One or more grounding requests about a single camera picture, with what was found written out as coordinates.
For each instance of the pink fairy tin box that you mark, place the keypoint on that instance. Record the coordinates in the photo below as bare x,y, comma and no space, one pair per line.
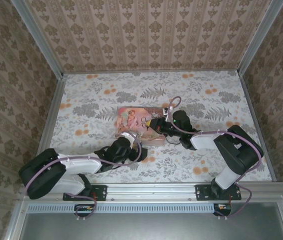
131,120

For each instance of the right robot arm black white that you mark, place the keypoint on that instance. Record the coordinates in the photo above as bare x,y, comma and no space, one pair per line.
241,152

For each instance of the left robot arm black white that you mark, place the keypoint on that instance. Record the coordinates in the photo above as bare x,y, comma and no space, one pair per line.
41,175

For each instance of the floral table cover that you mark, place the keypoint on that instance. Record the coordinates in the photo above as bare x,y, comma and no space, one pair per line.
94,95

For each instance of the grey metal sheet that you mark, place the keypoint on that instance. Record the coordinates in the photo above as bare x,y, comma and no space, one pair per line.
151,227

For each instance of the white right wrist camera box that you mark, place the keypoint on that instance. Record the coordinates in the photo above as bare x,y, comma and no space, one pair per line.
167,112

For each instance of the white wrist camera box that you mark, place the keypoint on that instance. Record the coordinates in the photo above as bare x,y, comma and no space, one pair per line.
167,112
127,137

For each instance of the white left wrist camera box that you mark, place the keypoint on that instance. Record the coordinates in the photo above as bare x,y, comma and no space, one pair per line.
127,137

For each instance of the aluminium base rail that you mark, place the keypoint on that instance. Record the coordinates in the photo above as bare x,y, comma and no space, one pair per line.
151,191

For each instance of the aluminium rear rail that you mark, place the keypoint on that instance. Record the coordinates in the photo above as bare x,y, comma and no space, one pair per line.
151,72

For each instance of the aluminium side rail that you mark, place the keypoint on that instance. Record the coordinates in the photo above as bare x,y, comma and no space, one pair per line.
253,112
48,125

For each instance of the aluminium frame post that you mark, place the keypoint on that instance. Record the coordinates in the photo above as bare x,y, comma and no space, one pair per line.
39,37
257,37

